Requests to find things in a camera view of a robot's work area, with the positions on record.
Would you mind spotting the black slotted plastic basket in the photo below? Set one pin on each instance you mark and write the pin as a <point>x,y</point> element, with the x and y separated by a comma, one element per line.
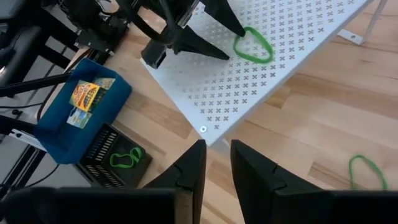
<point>136,171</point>

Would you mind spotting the blue plastic bin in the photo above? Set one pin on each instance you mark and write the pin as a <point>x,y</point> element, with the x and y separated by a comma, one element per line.
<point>56,133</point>

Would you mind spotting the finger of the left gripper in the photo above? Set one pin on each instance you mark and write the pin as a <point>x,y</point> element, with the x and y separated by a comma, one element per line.
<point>225,17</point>
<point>199,46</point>

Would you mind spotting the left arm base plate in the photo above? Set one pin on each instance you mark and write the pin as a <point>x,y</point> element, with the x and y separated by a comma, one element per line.
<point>93,40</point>

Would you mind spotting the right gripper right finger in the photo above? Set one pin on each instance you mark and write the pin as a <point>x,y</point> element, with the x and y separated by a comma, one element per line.
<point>255,180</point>

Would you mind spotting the green blue card pack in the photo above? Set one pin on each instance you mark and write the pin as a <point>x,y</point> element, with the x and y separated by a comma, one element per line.
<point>79,118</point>

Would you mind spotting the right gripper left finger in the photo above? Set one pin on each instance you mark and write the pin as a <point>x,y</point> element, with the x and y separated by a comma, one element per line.
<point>189,174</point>

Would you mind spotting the green rubber band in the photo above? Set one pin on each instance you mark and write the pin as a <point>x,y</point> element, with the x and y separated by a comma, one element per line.
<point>112,160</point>
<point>139,152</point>
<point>351,174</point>
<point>253,59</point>

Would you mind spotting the white perforated metal shelf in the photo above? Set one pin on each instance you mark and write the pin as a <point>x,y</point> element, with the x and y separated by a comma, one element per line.
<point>248,93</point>

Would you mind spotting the yellow green crayon box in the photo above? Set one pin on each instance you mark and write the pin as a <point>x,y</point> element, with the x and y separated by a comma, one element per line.
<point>105,83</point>
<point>84,95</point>

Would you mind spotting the black aluminium table frame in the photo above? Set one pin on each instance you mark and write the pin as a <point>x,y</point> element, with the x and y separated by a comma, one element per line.
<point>18,174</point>

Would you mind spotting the black side stand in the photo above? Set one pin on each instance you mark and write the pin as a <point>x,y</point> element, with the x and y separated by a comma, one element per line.
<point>18,56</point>

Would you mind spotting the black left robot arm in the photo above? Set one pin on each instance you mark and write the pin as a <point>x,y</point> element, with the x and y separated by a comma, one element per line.
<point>93,18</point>

